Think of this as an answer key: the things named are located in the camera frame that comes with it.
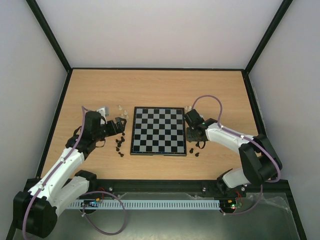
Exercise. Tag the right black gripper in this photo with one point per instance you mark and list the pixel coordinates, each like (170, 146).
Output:
(192, 135)

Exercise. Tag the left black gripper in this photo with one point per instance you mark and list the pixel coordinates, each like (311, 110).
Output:
(114, 131)

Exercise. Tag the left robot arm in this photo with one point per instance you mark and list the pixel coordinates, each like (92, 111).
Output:
(36, 210)

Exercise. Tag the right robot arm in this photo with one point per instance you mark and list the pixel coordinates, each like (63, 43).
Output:
(259, 160)

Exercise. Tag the black and silver chessboard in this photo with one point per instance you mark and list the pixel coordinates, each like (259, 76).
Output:
(158, 131)

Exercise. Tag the black aluminium frame rail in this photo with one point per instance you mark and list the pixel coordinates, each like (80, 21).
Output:
(203, 188)

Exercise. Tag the white slotted cable duct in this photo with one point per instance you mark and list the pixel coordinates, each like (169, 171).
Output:
(146, 204)

